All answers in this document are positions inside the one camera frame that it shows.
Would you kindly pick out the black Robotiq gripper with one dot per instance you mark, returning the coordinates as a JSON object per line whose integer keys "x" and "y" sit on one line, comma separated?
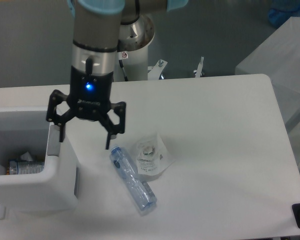
{"x": 90, "y": 97}

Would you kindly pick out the white push-lid trash can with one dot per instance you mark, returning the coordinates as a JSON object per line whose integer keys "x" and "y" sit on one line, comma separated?
{"x": 25, "y": 129}

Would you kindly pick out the clear plastic water bottle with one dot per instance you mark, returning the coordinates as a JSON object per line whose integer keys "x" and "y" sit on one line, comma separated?
{"x": 139, "y": 189}

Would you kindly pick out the crumpled tissue inside bin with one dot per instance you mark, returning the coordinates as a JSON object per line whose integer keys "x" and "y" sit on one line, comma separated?
{"x": 27, "y": 156}

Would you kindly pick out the clear plastic wrapper bag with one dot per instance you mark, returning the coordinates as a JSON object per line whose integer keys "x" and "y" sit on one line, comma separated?
{"x": 151, "y": 155}

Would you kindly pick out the crushed bottle inside bin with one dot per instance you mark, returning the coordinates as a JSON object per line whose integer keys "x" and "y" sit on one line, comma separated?
{"x": 17, "y": 167}

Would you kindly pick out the white covered side table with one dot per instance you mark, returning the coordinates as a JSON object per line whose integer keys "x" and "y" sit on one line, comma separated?
{"x": 278, "y": 57}

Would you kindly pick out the blue object top right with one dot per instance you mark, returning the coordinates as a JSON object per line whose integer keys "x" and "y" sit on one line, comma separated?
{"x": 277, "y": 17}

